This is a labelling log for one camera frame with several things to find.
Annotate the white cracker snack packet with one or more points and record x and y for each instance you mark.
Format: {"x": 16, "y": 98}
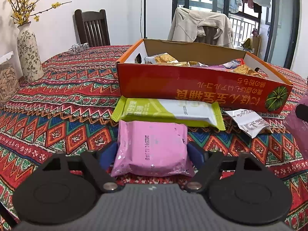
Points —
{"x": 247, "y": 122}

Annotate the yellow flower branches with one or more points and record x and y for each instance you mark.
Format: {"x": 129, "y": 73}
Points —
{"x": 20, "y": 16}

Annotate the black floor lamp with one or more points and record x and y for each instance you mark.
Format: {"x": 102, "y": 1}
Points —
{"x": 144, "y": 9}

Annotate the green and white snack packet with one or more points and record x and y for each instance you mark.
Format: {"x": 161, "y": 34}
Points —
{"x": 144, "y": 112}

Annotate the balcony railing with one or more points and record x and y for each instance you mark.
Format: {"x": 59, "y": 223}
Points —
{"x": 243, "y": 28}

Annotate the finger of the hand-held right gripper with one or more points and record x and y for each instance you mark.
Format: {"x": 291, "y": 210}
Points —
{"x": 303, "y": 112}

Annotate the red noodle snack bag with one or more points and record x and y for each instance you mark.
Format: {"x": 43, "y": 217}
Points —
{"x": 237, "y": 62}

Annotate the green bag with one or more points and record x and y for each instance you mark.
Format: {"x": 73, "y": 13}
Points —
{"x": 246, "y": 43}

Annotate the clear container of seeds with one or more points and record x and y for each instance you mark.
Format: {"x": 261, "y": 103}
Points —
{"x": 7, "y": 81}

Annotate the pink snack packet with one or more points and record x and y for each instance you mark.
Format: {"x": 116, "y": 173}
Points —
{"x": 297, "y": 134}
{"x": 151, "y": 149}

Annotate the brown chair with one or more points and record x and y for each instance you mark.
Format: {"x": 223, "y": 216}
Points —
{"x": 209, "y": 35}

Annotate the sliding glass door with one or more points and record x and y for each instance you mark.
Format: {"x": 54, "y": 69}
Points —
{"x": 296, "y": 28}

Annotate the dark wooden chair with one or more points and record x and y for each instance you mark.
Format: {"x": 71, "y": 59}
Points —
{"x": 91, "y": 31}

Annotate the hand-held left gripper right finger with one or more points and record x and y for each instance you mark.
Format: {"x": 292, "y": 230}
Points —
{"x": 197, "y": 155}

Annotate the beige jacket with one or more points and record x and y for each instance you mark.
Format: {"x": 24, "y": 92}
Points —
{"x": 187, "y": 26}

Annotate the floral ceramic vase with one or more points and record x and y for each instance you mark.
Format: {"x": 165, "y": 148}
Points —
{"x": 28, "y": 53}

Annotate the small floral patterned pack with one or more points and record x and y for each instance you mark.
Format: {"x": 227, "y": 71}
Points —
{"x": 79, "y": 48}

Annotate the dark garment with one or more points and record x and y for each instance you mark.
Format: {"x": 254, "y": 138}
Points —
{"x": 257, "y": 7}

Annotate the red cardboard box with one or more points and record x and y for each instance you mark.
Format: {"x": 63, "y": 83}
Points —
{"x": 168, "y": 86}

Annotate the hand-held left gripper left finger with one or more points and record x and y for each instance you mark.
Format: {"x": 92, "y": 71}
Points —
{"x": 107, "y": 156}

